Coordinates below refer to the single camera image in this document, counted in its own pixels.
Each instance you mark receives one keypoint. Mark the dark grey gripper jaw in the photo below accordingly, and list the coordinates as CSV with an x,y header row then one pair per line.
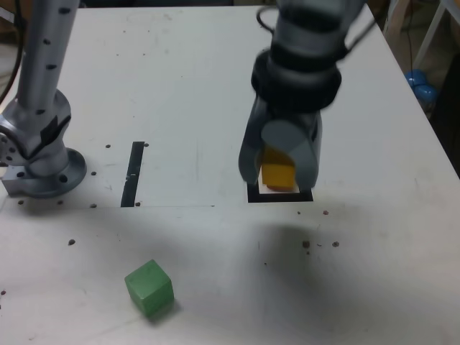
x,y
248,154

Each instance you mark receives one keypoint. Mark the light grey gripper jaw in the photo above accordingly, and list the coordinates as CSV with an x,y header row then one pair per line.
x,y
287,138

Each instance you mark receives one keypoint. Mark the yellow cube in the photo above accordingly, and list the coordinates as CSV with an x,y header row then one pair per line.
x,y
276,174

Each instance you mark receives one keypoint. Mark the green cube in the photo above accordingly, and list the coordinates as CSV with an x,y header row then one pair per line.
x,y
149,287

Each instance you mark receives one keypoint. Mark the black tape square outline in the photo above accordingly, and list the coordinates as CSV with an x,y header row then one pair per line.
x,y
280,198

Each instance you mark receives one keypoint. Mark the black tape strip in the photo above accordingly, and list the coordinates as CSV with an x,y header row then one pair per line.
x,y
132,172

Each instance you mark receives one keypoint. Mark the blue round object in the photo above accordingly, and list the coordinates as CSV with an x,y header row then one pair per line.
x,y
420,84

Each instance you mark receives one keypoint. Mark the white frame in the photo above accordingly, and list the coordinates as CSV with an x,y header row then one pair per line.
x,y
429,32

